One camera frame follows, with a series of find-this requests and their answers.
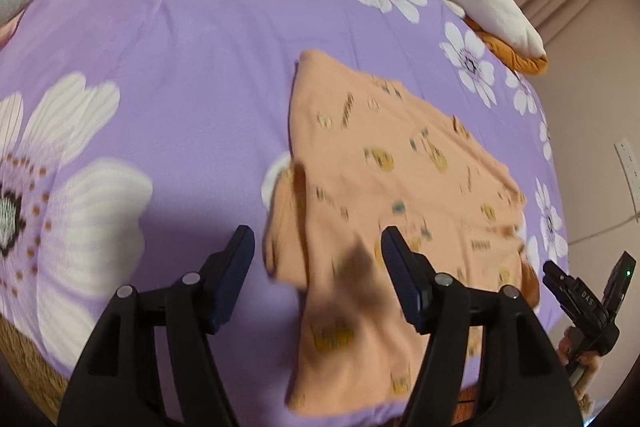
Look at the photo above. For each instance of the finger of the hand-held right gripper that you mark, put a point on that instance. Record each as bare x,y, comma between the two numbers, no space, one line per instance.
554,279

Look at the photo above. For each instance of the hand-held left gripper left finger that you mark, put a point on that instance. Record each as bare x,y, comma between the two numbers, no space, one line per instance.
231,272

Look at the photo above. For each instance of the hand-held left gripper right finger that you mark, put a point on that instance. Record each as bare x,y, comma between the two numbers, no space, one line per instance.
402,277

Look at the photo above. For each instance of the orange cartoon print shirt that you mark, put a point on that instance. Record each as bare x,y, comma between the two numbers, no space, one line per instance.
400,187

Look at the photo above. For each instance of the person's right hand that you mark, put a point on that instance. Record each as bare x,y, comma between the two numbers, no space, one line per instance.
577,357

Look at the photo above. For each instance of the purple floral blanket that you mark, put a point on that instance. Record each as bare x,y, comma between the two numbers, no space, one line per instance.
175,82

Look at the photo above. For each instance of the brown woven mat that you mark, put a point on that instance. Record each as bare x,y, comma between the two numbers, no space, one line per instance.
20,347

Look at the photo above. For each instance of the white wall power socket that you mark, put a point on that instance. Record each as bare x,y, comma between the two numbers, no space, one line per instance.
631,167

